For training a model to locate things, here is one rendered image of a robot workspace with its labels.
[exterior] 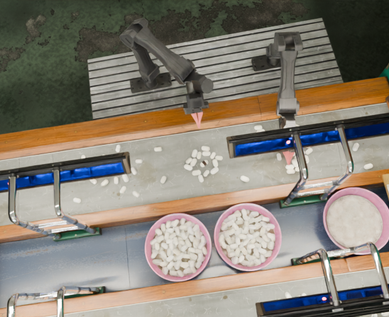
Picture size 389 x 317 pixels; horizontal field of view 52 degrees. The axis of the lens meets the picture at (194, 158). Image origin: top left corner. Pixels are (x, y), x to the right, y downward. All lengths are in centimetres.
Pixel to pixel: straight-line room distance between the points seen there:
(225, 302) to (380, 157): 88
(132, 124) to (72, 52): 134
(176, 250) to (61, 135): 72
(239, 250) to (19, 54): 219
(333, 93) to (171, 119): 73
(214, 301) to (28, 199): 89
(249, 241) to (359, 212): 46
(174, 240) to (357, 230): 74
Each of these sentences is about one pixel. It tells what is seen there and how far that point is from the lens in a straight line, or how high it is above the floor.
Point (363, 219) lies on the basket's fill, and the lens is 178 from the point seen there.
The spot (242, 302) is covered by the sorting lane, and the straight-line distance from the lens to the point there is 165.
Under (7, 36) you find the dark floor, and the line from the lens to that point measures 332.
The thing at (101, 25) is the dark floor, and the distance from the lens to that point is 311.
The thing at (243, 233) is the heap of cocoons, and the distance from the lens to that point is 168.
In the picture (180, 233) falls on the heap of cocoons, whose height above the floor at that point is 73.
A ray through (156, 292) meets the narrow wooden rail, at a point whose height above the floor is 76.
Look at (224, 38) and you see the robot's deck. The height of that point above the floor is 66.
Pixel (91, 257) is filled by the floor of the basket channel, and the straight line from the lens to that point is 180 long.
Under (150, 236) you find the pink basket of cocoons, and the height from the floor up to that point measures 75.
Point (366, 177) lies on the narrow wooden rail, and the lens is 180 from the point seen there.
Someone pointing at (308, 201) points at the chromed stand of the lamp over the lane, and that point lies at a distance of 176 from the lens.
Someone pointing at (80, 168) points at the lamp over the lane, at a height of 110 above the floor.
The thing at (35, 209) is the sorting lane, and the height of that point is 74.
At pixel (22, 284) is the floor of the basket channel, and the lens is 190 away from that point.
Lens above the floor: 239
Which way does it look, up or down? 71 degrees down
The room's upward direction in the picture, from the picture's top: 10 degrees counter-clockwise
